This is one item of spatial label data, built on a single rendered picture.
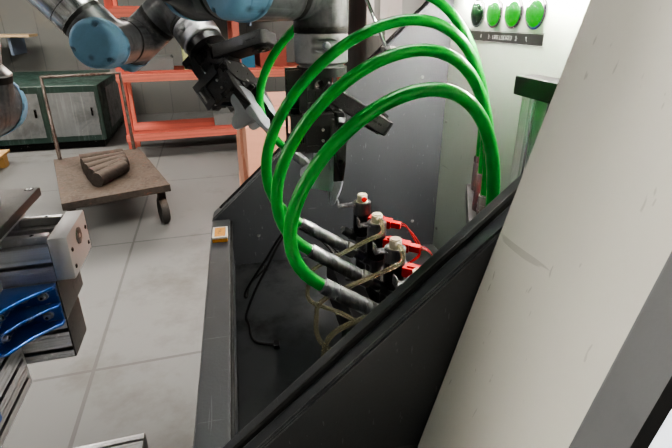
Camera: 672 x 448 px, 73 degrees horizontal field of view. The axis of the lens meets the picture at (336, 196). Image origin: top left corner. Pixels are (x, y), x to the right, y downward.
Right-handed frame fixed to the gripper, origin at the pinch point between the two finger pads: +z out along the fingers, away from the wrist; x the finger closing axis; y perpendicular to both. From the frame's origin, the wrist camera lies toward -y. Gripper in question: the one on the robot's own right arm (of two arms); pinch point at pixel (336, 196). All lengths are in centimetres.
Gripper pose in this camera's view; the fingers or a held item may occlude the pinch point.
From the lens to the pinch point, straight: 71.6
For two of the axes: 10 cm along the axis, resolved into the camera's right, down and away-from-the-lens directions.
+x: 2.2, 3.6, -9.1
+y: -9.8, 0.8, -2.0
